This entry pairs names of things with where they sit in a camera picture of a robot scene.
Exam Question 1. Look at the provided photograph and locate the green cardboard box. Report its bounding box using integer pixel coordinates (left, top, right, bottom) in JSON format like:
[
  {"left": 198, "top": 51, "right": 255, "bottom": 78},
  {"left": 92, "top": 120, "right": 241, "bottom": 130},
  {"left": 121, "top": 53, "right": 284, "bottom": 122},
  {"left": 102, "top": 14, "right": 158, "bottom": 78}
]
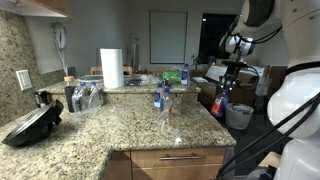
[{"left": 161, "top": 70, "right": 182, "bottom": 85}]

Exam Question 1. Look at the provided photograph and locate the grey bowl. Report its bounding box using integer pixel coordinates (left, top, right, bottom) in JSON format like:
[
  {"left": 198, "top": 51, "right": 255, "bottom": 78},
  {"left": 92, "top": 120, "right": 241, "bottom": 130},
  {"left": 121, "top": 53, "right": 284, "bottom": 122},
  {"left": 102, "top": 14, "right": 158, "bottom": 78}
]
[{"left": 77, "top": 74, "right": 105, "bottom": 85}]

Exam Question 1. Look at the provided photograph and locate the clear Fiji water bottle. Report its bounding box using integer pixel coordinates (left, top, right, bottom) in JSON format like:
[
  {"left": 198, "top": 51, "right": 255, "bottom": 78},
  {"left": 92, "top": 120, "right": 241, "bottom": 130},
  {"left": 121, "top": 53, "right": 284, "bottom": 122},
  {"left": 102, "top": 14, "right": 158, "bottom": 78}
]
[
  {"left": 153, "top": 82, "right": 164, "bottom": 110},
  {"left": 159, "top": 87, "right": 175, "bottom": 122},
  {"left": 180, "top": 63, "right": 190, "bottom": 86},
  {"left": 210, "top": 88, "right": 230, "bottom": 118}
]

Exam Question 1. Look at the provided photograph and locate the white wall phone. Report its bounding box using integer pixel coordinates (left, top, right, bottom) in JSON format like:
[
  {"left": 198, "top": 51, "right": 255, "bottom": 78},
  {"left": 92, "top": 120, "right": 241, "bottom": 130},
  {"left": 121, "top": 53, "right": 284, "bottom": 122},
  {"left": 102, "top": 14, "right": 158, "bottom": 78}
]
[{"left": 51, "top": 21, "right": 69, "bottom": 78}]

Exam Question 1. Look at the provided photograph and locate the wooden cabinet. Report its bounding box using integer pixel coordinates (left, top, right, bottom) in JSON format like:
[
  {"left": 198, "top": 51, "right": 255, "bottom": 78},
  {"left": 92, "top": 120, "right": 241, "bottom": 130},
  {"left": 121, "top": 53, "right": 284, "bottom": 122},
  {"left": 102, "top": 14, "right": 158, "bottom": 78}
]
[
  {"left": 103, "top": 146, "right": 231, "bottom": 180},
  {"left": 0, "top": 0, "right": 73, "bottom": 19}
]

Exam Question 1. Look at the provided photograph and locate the wooden upper cabinet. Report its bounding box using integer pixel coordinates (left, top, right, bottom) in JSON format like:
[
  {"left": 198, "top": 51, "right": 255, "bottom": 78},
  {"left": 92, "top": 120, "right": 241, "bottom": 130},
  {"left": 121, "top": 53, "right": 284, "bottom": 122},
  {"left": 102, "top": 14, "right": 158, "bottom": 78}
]
[{"left": 0, "top": 0, "right": 73, "bottom": 19}]

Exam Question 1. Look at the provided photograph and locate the wide white wall outlet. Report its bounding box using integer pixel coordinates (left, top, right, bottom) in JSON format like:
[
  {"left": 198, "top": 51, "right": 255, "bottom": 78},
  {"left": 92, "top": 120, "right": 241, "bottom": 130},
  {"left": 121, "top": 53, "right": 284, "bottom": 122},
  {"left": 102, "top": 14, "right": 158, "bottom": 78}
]
[{"left": 15, "top": 68, "right": 34, "bottom": 92}]

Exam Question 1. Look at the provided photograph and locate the clear plastic container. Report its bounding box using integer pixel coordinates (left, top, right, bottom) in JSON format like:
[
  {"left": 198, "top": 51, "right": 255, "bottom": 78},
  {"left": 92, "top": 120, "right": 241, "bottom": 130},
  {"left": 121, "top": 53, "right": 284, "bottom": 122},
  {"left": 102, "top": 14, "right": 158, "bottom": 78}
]
[{"left": 139, "top": 73, "right": 162, "bottom": 86}]

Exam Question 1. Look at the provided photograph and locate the small wrapped water bottle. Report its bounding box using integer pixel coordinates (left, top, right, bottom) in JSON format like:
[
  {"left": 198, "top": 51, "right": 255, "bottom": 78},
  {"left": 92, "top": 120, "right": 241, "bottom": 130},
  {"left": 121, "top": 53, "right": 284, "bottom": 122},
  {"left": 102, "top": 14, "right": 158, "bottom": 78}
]
[
  {"left": 71, "top": 81, "right": 90, "bottom": 114},
  {"left": 87, "top": 81, "right": 103, "bottom": 111}
]

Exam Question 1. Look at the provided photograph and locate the light grey round bin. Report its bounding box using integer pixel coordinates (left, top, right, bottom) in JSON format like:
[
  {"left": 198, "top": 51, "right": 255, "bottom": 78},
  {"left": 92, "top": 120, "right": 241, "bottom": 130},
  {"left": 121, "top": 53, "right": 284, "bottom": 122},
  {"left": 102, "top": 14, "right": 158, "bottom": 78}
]
[{"left": 225, "top": 102, "right": 255, "bottom": 131}]

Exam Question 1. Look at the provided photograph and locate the small black box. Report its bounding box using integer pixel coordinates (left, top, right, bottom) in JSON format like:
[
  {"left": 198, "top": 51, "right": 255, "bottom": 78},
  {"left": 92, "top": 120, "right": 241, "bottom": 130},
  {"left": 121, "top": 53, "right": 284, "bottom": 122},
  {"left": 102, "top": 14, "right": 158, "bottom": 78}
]
[{"left": 34, "top": 89, "right": 50, "bottom": 108}]

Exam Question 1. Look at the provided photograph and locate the wooden chair back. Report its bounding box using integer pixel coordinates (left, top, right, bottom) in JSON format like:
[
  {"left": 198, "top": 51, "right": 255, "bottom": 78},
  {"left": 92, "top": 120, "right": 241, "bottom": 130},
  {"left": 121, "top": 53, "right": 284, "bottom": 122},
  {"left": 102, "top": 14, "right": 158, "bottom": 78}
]
[{"left": 88, "top": 65, "right": 134, "bottom": 77}]

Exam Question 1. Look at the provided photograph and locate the black round appliance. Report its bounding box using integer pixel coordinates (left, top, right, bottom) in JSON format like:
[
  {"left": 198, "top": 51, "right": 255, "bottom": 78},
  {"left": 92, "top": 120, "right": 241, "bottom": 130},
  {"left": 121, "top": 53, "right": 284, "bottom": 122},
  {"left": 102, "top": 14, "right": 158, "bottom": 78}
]
[{"left": 1, "top": 98, "right": 65, "bottom": 148}]

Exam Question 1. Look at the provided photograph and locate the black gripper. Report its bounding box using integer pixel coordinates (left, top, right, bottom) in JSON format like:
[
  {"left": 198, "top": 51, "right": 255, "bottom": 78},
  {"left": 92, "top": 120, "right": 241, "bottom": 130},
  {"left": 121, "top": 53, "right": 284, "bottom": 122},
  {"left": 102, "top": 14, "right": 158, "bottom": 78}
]
[{"left": 221, "top": 65, "right": 242, "bottom": 91}]

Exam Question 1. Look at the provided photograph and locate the dark jar cork lid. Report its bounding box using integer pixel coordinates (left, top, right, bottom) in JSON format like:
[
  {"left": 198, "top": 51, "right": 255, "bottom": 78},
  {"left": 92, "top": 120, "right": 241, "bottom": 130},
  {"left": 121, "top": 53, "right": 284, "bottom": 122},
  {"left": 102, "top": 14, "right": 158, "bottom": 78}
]
[{"left": 63, "top": 75, "right": 77, "bottom": 113}]

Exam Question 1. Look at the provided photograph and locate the wooden dining table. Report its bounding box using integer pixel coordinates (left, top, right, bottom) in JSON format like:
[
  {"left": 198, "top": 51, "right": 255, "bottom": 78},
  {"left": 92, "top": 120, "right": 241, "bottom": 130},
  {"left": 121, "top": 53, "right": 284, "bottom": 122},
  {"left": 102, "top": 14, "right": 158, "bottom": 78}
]
[{"left": 137, "top": 64, "right": 179, "bottom": 74}]

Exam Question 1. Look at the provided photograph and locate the metal drawer handle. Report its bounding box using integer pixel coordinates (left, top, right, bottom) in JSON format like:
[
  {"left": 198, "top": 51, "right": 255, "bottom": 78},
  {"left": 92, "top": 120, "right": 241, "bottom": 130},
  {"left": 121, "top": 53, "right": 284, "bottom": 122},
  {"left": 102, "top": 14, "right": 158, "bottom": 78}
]
[{"left": 158, "top": 153, "right": 204, "bottom": 162}]

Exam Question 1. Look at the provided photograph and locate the white paper towel roll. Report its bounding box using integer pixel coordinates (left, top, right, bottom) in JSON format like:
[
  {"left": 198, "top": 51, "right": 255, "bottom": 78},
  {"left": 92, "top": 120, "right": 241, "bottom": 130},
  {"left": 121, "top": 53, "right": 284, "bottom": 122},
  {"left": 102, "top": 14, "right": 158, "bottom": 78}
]
[{"left": 99, "top": 48, "right": 125, "bottom": 90}]

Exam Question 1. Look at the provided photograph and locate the wooden lower cabinet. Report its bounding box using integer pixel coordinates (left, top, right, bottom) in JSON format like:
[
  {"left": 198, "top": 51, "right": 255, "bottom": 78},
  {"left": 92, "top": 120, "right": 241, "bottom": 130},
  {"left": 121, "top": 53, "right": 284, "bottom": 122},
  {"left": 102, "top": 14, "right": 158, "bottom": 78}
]
[{"left": 103, "top": 146, "right": 231, "bottom": 180}]

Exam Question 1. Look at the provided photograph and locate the white hanging bag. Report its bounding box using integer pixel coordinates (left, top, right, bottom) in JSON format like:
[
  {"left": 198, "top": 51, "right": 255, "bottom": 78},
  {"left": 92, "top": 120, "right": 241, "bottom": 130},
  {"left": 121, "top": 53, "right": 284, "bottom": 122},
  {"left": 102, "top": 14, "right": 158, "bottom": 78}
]
[{"left": 254, "top": 64, "right": 273, "bottom": 98}]

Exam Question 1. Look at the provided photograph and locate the dark window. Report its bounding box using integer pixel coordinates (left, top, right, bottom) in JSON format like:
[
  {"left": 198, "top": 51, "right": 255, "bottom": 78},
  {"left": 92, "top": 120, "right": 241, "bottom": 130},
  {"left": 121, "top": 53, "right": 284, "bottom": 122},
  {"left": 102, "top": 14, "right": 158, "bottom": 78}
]
[{"left": 199, "top": 13, "right": 238, "bottom": 64}]

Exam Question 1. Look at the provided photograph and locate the flat black item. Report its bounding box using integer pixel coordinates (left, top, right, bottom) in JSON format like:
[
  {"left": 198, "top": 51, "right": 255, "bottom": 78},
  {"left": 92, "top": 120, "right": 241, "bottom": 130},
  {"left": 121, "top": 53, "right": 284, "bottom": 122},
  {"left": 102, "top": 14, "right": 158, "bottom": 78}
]
[{"left": 127, "top": 78, "right": 145, "bottom": 87}]

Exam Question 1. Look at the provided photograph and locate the white window blind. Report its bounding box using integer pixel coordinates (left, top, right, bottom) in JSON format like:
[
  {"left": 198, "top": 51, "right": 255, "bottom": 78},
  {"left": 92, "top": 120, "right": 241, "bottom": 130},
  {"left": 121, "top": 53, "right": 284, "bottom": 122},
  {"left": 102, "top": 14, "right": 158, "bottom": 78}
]
[{"left": 148, "top": 10, "right": 189, "bottom": 65}]

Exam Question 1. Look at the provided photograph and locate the green house plant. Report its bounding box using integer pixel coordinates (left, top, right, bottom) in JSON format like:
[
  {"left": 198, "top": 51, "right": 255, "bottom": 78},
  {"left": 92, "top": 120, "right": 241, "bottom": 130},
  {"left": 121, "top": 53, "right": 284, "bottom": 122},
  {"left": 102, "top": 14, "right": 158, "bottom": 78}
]
[{"left": 191, "top": 53, "right": 205, "bottom": 69}]

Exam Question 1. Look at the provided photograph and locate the white sheet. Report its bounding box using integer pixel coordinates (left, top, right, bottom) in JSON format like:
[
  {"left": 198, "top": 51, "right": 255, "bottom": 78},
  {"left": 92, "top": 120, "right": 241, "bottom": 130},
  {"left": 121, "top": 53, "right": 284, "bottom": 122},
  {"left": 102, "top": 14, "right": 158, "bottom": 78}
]
[{"left": 203, "top": 64, "right": 231, "bottom": 86}]

